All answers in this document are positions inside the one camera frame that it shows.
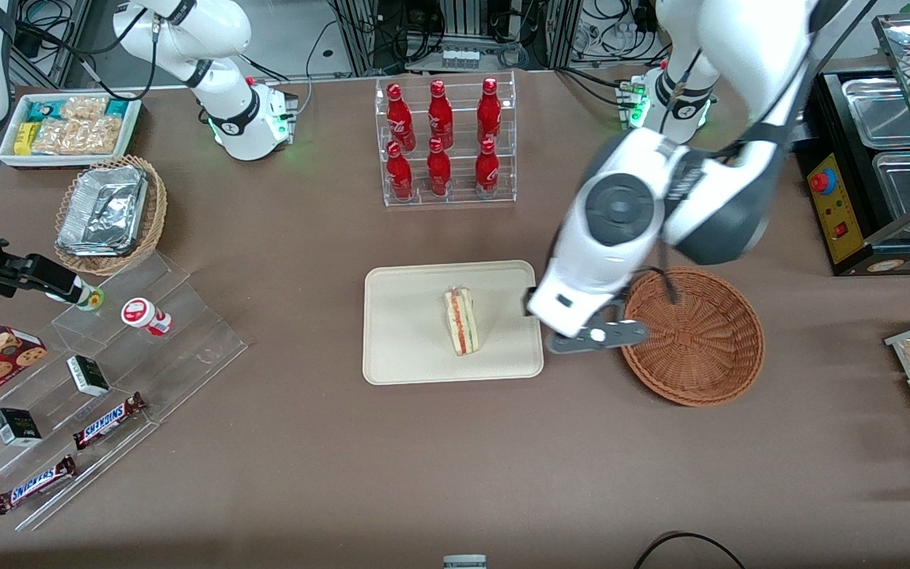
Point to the yellow snack packet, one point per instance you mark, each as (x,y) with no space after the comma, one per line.
(24,138)

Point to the small clear cracker bag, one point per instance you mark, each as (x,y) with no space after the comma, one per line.
(84,107)

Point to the light wicker basket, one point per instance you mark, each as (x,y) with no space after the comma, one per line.
(156,213)

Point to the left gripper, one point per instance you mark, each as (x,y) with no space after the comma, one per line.
(529,301)

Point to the stack of foil trays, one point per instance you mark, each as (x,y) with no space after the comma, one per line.
(103,209)

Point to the small grey device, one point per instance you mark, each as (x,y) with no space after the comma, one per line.
(464,562)

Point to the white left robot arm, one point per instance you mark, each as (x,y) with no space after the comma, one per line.
(747,47)

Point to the black hot dog warmer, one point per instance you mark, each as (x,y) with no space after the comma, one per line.
(838,213)

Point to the brown round wicker basket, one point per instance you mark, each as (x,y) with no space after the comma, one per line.
(708,356)

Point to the triangle sandwich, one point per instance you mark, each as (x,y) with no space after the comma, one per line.
(460,320)

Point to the red drink bottle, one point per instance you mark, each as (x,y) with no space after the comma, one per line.
(486,170)
(438,171)
(440,117)
(400,174)
(400,118)
(489,114)

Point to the clear acrylic stepped shelf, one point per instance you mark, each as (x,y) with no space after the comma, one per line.
(186,340)

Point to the Snickers chocolate bar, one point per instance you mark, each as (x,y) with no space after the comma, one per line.
(34,484)
(107,420)

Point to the white power strip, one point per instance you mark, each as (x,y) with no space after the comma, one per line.
(460,58)

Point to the cream plastic tray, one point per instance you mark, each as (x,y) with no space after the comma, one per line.
(407,332)

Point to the white rectangular snack bin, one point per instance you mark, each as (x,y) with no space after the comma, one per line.
(9,154)

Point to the small green capped bottle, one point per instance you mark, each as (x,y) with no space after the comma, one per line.
(92,299)

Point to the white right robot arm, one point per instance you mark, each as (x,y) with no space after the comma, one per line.
(226,103)

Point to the clear acrylic bottle rack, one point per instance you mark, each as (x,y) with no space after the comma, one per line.
(459,197)

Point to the large clear cracker bag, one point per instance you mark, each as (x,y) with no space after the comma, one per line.
(76,136)

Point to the teal snack packet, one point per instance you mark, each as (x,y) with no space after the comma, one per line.
(40,110)
(117,108)

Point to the red white yoghurt bottle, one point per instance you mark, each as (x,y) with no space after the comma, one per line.
(143,314)

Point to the aluminium frame rack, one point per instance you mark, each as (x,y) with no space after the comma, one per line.
(364,35)

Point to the small black box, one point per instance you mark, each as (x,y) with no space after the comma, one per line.
(16,427)
(88,375)

